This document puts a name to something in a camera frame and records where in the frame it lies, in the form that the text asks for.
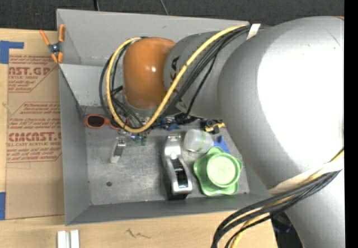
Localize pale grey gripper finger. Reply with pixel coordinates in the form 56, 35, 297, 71
110, 136, 128, 164

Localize grey metal bin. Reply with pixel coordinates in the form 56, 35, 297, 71
55, 8, 270, 227

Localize blue cloth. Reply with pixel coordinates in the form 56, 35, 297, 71
213, 134, 230, 155

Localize clear plastic bottle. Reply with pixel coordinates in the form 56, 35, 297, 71
183, 129, 215, 154

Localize green flower-shaped bowl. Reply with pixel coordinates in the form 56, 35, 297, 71
193, 146, 243, 196

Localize brown cardboard board red print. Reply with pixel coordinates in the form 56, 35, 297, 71
0, 27, 67, 220

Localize silver and black stapler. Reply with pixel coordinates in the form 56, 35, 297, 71
160, 134, 194, 200

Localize orange sunglasses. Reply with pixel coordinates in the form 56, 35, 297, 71
84, 114, 130, 130

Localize black and yellow small tool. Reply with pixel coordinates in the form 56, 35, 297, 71
200, 119, 226, 134

